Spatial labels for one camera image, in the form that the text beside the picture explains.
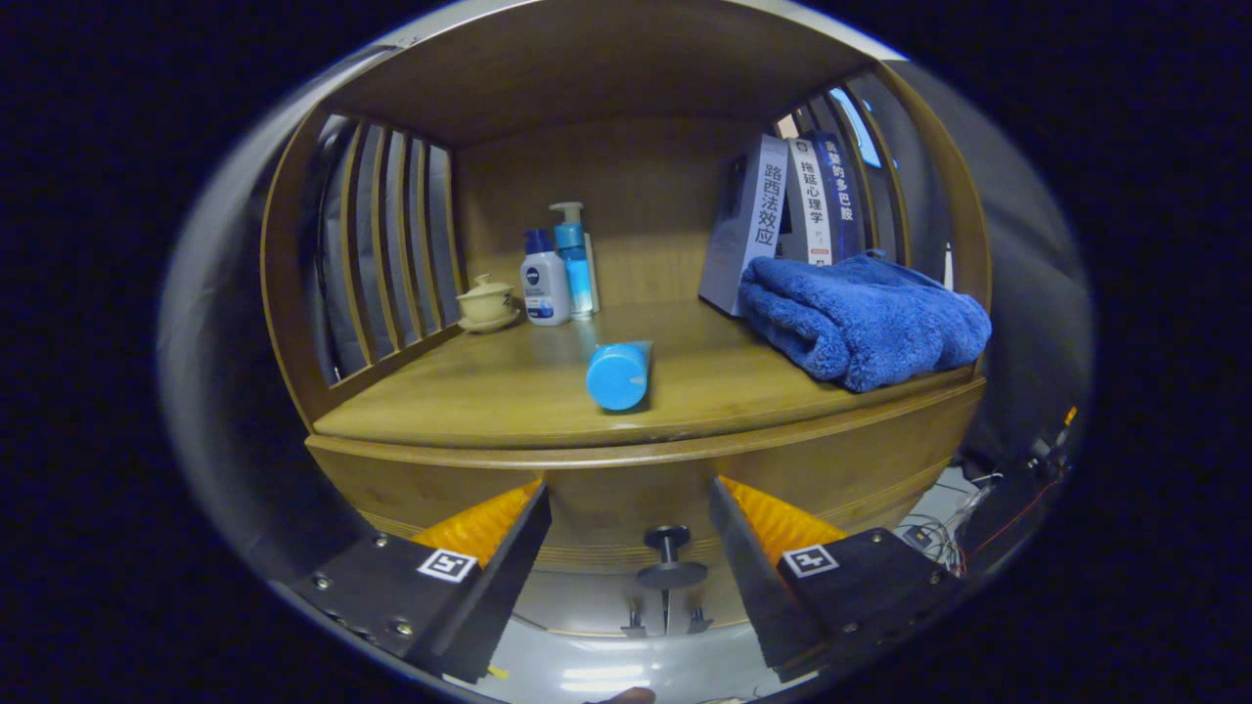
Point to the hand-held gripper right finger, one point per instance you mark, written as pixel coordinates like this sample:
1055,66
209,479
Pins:
753,596

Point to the wooden cabinet door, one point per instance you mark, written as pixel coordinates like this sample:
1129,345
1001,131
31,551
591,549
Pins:
587,601
699,598

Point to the wooden cabinet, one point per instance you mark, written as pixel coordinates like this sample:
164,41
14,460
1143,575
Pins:
606,59

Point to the white lotion bottle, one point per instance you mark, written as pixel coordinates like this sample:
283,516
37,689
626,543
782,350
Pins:
545,288

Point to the wooden drawer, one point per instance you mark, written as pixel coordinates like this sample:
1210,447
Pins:
626,489

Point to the black round table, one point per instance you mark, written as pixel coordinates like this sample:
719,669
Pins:
1007,518

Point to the white spine book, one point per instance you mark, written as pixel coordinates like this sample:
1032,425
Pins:
810,200

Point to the grey spine book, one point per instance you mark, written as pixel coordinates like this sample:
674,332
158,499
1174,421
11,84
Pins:
763,205

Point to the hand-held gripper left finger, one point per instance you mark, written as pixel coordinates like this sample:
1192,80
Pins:
504,596

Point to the blue folded towel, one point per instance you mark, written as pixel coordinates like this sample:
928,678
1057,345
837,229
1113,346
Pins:
861,323

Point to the wooden countertop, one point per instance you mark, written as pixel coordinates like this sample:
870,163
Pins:
489,391

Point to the cream lidded teacup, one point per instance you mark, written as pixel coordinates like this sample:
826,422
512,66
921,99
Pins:
486,303

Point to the blue pump bottle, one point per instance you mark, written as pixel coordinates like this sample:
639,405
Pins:
575,264

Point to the dark blue spine book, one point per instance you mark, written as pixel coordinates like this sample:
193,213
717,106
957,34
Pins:
841,191

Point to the blue capped tube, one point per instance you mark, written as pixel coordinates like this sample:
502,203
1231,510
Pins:
616,376

